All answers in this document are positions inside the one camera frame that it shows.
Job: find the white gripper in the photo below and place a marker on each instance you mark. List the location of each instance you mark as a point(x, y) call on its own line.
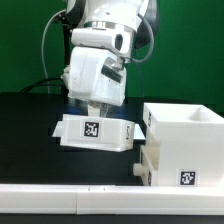
point(92, 77)

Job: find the white drawer without knob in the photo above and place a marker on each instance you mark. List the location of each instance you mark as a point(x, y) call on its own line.
point(108, 134)

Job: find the white drawer with knob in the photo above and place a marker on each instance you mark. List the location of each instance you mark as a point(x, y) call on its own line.
point(147, 167)

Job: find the white drawer housing box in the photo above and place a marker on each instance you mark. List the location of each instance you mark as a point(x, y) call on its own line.
point(184, 145)

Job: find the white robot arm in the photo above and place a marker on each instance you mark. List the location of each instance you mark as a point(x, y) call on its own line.
point(139, 17)

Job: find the white paper with markers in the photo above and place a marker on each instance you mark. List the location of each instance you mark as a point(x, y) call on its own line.
point(138, 134)

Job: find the white front fence rail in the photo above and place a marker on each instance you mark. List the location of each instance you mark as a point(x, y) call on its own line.
point(116, 200)

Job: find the black camera on stand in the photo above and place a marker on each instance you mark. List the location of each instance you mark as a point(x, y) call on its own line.
point(61, 18)

